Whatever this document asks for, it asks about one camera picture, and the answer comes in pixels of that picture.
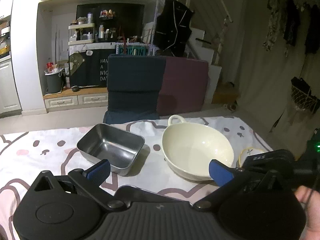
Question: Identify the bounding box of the white drawer cabinet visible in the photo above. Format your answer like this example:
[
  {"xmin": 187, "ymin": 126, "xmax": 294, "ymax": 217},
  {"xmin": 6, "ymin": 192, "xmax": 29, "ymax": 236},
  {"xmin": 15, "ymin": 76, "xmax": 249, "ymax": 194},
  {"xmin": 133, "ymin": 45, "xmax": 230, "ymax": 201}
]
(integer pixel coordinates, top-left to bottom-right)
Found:
[{"xmin": 43, "ymin": 87, "xmax": 108, "ymax": 112}]

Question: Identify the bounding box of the bear print tablecloth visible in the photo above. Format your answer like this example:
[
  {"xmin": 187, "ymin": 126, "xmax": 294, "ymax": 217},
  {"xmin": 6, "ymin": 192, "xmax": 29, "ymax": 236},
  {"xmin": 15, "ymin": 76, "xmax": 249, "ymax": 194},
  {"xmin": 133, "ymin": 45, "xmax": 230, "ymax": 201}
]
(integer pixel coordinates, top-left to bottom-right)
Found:
[{"xmin": 1, "ymin": 116, "xmax": 271, "ymax": 239}]

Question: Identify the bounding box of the white kitchen cabinet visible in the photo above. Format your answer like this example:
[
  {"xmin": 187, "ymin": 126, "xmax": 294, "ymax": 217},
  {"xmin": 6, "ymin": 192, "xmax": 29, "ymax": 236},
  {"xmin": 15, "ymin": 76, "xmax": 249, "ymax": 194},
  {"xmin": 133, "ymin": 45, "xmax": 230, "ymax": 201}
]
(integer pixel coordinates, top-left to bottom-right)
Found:
[{"xmin": 0, "ymin": 60, "xmax": 21, "ymax": 114}]

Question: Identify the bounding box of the person's right hand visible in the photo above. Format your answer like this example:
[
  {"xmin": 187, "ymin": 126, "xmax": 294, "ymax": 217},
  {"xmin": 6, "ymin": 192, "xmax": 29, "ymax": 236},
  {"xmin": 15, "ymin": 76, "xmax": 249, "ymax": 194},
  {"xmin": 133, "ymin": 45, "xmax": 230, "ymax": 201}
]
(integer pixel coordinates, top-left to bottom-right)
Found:
[{"xmin": 295, "ymin": 186, "xmax": 320, "ymax": 240}]

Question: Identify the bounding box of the small rectangular steel tray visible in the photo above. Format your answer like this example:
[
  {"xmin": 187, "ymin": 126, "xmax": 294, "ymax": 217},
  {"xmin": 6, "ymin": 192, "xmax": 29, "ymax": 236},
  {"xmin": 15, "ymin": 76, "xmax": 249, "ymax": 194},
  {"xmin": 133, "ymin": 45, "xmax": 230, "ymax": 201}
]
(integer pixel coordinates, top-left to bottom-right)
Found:
[{"xmin": 77, "ymin": 124, "xmax": 145, "ymax": 176}]

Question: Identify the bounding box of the cardboard box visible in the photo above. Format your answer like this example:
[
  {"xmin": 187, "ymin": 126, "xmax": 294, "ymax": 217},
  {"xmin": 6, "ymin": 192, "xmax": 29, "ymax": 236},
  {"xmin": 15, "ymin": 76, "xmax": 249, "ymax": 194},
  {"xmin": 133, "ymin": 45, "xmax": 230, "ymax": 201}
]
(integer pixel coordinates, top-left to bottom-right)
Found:
[{"xmin": 212, "ymin": 82, "xmax": 240, "ymax": 104}]

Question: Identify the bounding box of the black umbrella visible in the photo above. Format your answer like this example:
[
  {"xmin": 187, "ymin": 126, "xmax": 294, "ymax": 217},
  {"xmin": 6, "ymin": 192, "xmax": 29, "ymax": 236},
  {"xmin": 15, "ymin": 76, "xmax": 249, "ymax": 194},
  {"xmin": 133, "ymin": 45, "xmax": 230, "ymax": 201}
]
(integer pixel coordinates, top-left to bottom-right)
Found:
[{"xmin": 153, "ymin": 0, "xmax": 194, "ymax": 57}]

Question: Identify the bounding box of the yellow rimmed floral bowl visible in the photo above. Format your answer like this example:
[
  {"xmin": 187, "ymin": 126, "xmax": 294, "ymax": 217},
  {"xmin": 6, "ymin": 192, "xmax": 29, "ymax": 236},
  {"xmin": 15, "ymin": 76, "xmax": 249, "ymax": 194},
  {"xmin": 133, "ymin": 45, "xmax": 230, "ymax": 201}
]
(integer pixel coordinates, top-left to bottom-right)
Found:
[{"xmin": 237, "ymin": 147, "xmax": 265, "ymax": 167}]

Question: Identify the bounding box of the grey trash bin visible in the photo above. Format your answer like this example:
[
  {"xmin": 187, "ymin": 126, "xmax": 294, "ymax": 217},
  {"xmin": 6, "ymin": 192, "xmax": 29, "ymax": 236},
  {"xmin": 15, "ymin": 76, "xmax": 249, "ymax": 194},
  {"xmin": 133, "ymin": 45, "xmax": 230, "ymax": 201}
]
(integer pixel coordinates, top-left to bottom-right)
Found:
[{"xmin": 44, "ymin": 68, "xmax": 63, "ymax": 94}]

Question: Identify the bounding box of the dark blue floor chair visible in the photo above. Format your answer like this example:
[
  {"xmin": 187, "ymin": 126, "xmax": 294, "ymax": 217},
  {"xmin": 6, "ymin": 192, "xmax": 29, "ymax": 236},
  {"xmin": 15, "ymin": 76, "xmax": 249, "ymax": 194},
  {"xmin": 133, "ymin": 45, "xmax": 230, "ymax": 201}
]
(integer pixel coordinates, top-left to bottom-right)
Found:
[{"xmin": 103, "ymin": 55, "xmax": 166, "ymax": 125}]

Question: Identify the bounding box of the black mesh basket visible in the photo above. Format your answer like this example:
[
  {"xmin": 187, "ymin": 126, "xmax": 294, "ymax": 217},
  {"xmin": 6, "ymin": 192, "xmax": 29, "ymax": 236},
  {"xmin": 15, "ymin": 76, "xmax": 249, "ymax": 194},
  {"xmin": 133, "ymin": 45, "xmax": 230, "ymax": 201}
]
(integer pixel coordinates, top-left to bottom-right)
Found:
[{"xmin": 291, "ymin": 76, "xmax": 319, "ymax": 115}]

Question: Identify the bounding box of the white tiered shelf rack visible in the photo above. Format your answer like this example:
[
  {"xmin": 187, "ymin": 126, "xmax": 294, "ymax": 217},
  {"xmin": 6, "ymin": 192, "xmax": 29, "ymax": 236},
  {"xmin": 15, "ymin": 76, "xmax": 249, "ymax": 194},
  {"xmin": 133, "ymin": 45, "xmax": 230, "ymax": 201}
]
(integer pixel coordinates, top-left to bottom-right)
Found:
[{"xmin": 68, "ymin": 23, "xmax": 95, "ymax": 46}]

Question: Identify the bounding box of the cream ceramic handled bowl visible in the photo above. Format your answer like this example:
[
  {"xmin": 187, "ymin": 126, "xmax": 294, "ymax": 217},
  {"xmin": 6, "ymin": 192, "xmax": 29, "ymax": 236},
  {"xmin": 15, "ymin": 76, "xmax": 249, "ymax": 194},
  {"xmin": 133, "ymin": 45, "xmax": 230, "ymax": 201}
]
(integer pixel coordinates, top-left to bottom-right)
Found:
[{"xmin": 162, "ymin": 115, "xmax": 234, "ymax": 181}]

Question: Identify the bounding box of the black printed curtain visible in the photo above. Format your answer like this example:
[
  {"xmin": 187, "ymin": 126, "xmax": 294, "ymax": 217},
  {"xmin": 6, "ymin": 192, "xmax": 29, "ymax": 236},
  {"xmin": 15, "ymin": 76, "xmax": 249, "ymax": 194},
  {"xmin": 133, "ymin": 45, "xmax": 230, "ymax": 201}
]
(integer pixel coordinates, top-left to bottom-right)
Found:
[{"xmin": 69, "ymin": 49, "xmax": 116, "ymax": 88}]

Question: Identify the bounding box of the green poison sign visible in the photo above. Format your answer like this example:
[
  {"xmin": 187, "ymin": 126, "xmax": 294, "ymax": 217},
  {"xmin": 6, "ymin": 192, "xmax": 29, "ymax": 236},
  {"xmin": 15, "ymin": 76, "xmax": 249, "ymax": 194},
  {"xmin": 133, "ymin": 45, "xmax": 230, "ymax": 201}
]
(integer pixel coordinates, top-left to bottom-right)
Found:
[{"xmin": 116, "ymin": 43, "xmax": 149, "ymax": 56}]

